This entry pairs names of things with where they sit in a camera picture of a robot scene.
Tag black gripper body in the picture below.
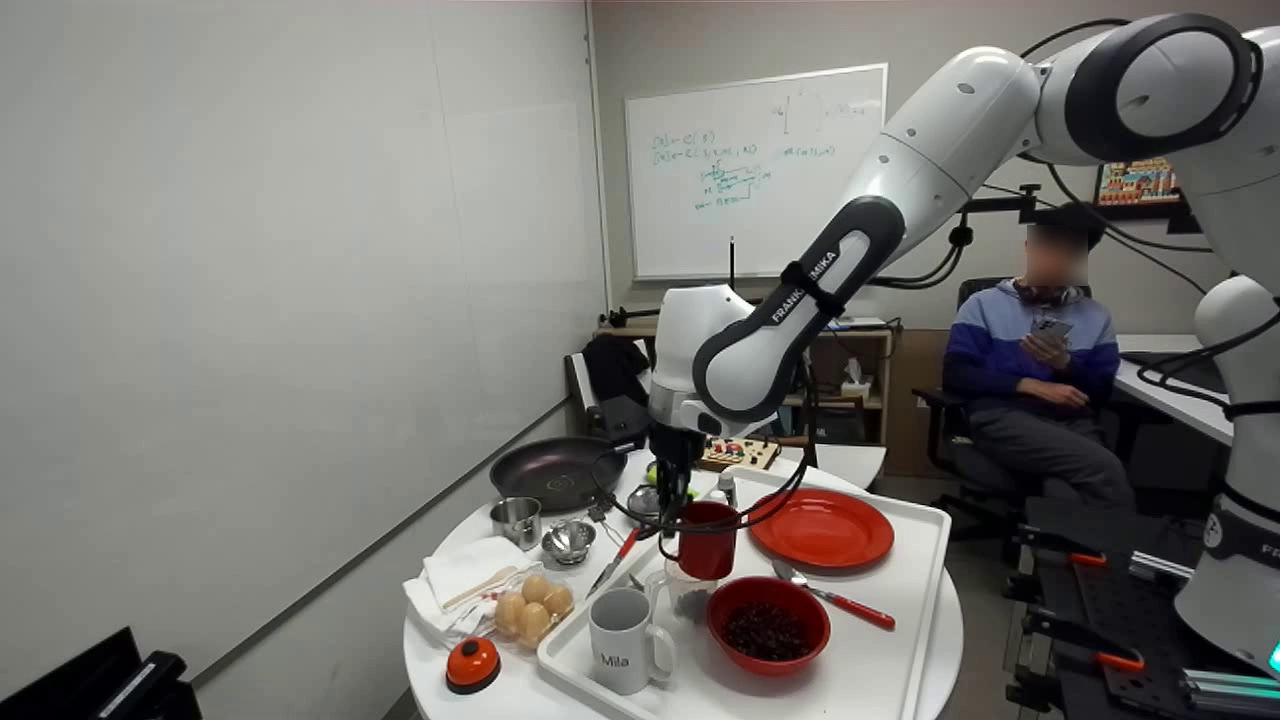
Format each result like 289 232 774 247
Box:
644 422 712 477

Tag red mug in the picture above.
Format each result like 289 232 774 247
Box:
661 502 740 583

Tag red handled metal spoon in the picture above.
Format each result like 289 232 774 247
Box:
769 556 901 637

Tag red plate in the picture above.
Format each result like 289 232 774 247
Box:
745 484 901 576

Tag black jacket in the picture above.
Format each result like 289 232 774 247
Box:
574 334 657 433

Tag small steel bowl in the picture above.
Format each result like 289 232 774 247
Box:
537 515 601 572

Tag black frying pan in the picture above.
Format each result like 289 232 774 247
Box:
485 435 633 523

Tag black boom stand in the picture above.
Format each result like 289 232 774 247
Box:
596 236 750 338

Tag small steel cup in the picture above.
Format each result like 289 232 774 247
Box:
487 493 543 552

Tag white mug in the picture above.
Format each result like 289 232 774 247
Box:
586 587 681 701

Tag red bowl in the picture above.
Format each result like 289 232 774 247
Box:
702 572 836 680

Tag white paper napkins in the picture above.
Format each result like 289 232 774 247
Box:
401 533 531 644

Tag white plastic tray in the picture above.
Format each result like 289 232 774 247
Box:
531 461 954 720

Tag black office chair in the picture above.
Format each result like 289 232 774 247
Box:
917 384 1056 535

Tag whiteboard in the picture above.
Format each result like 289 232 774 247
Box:
622 59 892 284

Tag seated person in blue jacket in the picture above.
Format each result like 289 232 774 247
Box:
941 213 1143 523

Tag white desk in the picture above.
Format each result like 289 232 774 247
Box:
1112 334 1244 454

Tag red handled mesh strainer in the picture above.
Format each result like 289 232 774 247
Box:
618 480 665 533

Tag red handled table knife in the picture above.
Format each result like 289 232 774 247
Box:
584 527 649 599

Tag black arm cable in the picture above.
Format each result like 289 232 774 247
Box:
734 397 819 533

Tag red handled clamp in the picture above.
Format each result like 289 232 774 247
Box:
1056 639 1150 680

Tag colourful wall poster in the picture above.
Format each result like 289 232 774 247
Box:
1092 157 1185 213

